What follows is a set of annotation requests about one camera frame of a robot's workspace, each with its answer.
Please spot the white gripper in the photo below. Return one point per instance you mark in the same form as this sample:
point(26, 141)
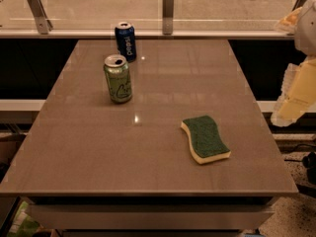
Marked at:
point(306, 34)

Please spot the green soda can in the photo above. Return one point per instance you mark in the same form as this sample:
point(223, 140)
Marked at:
point(118, 78)

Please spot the blue Pepsi can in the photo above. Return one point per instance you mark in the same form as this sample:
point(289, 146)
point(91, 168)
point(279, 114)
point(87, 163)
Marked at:
point(125, 37)

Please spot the green and yellow sponge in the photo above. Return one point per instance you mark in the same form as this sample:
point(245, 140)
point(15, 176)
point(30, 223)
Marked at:
point(205, 142)

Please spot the glass railing panel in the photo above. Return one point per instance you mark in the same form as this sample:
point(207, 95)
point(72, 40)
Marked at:
point(192, 15)

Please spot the white table drawer front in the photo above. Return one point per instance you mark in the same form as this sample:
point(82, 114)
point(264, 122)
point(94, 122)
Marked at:
point(150, 217)

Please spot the green and white floor item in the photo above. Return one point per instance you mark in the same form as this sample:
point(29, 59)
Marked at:
point(23, 225)

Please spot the middle metal railing bracket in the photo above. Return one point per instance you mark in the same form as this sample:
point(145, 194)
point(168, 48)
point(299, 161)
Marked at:
point(167, 16)

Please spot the left metal railing bracket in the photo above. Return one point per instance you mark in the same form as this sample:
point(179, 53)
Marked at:
point(43, 24)

